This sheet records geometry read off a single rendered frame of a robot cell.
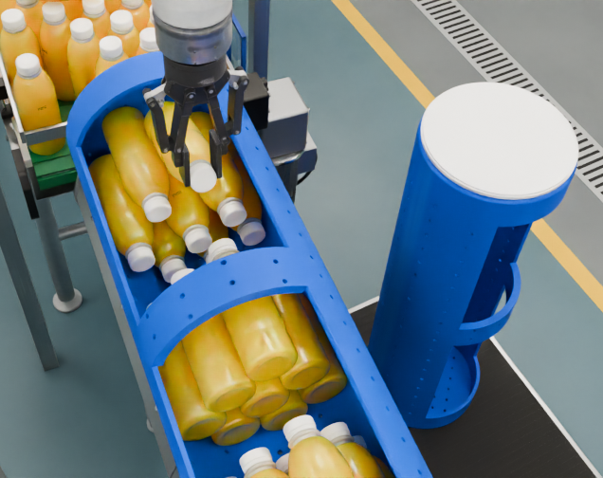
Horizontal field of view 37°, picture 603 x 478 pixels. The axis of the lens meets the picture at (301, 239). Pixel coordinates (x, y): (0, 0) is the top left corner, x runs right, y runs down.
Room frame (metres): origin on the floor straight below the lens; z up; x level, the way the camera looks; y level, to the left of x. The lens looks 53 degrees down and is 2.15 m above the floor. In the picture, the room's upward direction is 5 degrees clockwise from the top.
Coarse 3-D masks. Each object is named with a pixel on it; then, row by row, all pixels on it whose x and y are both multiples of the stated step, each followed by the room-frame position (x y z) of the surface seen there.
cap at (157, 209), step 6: (156, 198) 0.83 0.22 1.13; (162, 198) 0.83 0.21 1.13; (150, 204) 0.82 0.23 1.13; (156, 204) 0.81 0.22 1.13; (162, 204) 0.82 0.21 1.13; (168, 204) 0.82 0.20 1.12; (144, 210) 0.81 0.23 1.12; (150, 210) 0.81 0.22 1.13; (156, 210) 0.81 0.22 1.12; (162, 210) 0.82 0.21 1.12; (168, 210) 0.82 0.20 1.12; (150, 216) 0.81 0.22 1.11; (156, 216) 0.81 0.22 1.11; (162, 216) 0.81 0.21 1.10; (168, 216) 0.82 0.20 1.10
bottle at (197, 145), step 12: (168, 108) 0.95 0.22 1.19; (144, 120) 0.95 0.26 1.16; (168, 120) 0.92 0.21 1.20; (192, 120) 0.94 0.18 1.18; (168, 132) 0.89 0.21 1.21; (192, 132) 0.88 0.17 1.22; (156, 144) 0.89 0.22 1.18; (192, 144) 0.85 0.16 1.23; (204, 144) 0.86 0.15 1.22; (168, 156) 0.84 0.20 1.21; (192, 156) 0.83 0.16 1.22; (204, 156) 0.84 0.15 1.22; (168, 168) 0.83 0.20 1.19; (180, 180) 0.82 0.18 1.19
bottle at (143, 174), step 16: (112, 112) 0.98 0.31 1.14; (128, 112) 0.98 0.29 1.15; (112, 128) 0.95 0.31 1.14; (128, 128) 0.95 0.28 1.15; (112, 144) 0.93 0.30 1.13; (128, 144) 0.91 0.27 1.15; (144, 144) 0.92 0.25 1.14; (128, 160) 0.88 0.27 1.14; (144, 160) 0.88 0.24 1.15; (160, 160) 0.90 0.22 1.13; (128, 176) 0.86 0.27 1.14; (144, 176) 0.86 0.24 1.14; (160, 176) 0.86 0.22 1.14; (128, 192) 0.84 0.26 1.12; (144, 192) 0.84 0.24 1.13; (160, 192) 0.84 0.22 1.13
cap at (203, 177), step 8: (192, 168) 0.81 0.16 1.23; (200, 168) 0.80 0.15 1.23; (208, 168) 0.81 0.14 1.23; (192, 176) 0.79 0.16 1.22; (200, 176) 0.80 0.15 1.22; (208, 176) 0.80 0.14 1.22; (216, 176) 0.81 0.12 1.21; (192, 184) 0.79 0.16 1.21; (200, 184) 0.79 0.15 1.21; (208, 184) 0.80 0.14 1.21; (200, 192) 0.79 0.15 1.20
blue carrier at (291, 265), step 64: (128, 64) 1.00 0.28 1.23; (192, 256) 0.85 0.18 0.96; (256, 256) 0.67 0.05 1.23; (128, 320) 0.63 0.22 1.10; (192, 320) 0.58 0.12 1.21; (320, 320) 0.60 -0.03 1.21; (384, 384) 0.54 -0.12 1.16; (192, 448) 0.50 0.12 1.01; (256, 448) 0.53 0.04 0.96; (384, 448) 0.43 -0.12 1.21
